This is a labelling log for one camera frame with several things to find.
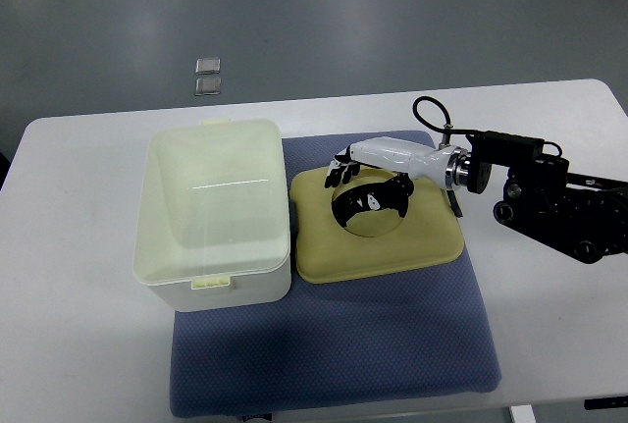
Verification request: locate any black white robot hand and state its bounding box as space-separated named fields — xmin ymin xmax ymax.
xmin=325 ymin=136 xmax=462 ymax=227

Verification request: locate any yellow storage box lid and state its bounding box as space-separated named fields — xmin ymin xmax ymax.
xmin=290 ymin=168 xmax=464 ymax=284

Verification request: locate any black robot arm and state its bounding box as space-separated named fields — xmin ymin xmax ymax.
xmin=443 ymin=129 xmax=627 ymax=264

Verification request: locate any white storage box base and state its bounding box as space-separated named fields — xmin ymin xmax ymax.
xmin=132 ymin=120 xmax=291 ymax=312

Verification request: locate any blue padded mat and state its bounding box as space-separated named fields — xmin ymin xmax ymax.
xmin=169 ymin=130 xmax=504 ymax=418

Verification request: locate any upper metal floor plate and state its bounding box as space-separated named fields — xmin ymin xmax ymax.
xmin=195 ymin=57 xmax=221 ymax=75

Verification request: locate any black table control panel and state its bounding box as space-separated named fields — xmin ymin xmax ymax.
xmin=584 ymin=396 xmax=628 ymax=410

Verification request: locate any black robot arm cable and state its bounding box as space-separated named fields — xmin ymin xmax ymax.
xmin=411 ymin=95 xmax=472 ymax=149

